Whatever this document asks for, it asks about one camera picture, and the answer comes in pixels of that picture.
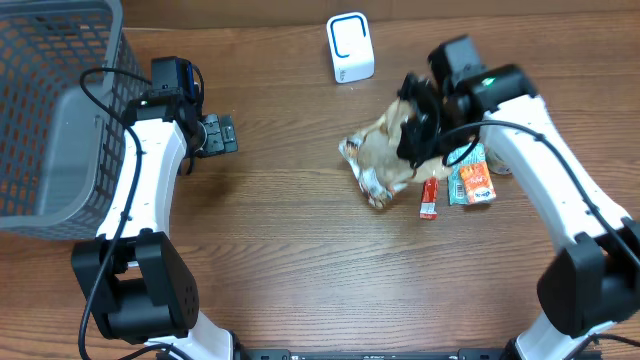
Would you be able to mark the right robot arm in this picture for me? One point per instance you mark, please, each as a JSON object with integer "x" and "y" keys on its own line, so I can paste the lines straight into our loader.
{"x": 592, "y": 284}

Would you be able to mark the white barcode scanner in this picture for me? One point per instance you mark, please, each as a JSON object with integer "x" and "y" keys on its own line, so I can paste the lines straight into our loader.
{"x": 351, "y": 47}

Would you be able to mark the red snack bar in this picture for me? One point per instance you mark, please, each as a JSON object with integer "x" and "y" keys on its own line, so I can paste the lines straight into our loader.
{"x": 429, "y": 199}

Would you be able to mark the green lidded jar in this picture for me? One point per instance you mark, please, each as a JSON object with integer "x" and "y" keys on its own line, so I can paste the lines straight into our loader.
{"x": 496, "y": 164}

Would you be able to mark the small orange snack packet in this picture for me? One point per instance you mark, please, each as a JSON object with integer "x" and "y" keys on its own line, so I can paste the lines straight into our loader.
{"x": 477, "y": 183}

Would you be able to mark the grey plastic mesh basket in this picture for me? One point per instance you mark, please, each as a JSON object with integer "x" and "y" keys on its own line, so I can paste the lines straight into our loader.
{"x": 62, "y": 63}

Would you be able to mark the teal orange snack packet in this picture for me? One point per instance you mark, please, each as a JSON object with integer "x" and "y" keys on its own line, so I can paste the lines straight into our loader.
{"x": 456, "y": 189}

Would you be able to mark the beige snack pouch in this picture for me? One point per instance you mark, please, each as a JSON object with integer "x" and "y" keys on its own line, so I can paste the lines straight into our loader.
{"x": 372, "y": 154}

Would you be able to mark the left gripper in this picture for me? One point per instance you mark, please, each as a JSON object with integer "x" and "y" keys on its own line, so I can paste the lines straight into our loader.
{"x": 218, "y": 135}

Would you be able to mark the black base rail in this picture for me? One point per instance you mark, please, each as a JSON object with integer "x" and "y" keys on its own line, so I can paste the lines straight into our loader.
{"x": 461, "y": 354}

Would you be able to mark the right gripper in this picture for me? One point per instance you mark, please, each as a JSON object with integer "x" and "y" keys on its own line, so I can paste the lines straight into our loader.
{"x": 419, "y": 146}

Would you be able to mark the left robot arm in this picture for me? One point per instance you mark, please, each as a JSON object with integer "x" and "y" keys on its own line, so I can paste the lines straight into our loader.
{"x": 137, "y": 287}

